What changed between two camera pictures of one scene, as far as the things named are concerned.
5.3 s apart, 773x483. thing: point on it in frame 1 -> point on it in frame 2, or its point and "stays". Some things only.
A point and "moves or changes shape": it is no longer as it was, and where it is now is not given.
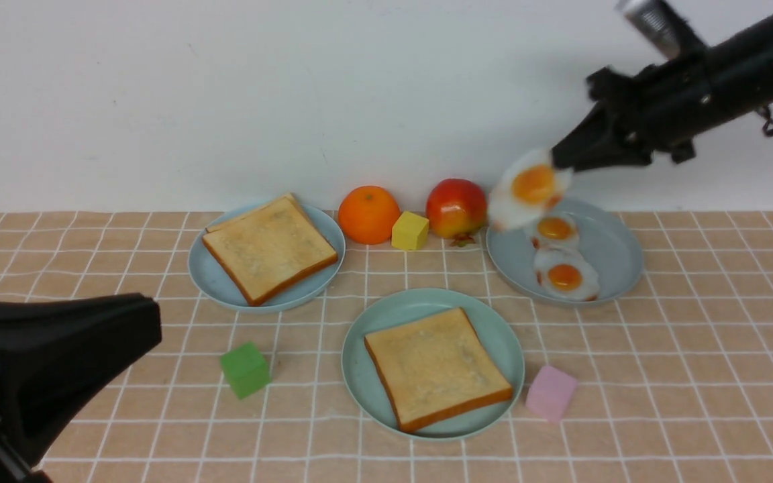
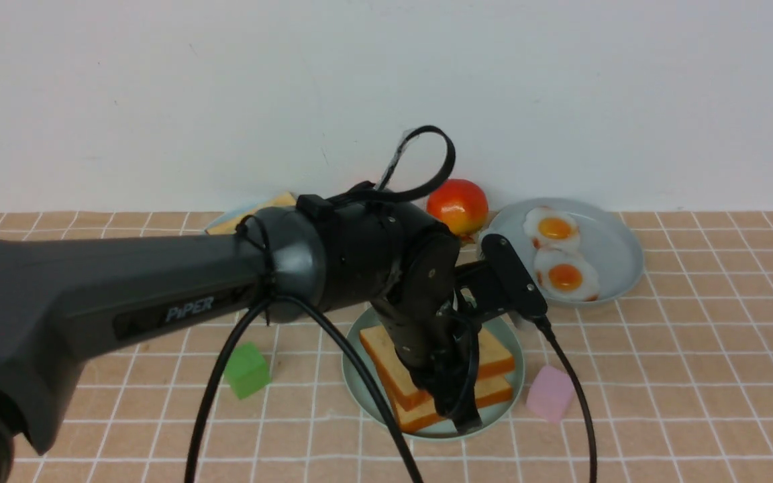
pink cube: (551, 393) stays
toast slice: (270, 250) moves or changes shape
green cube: (245, 370) stays
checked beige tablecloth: (704, 370) stays
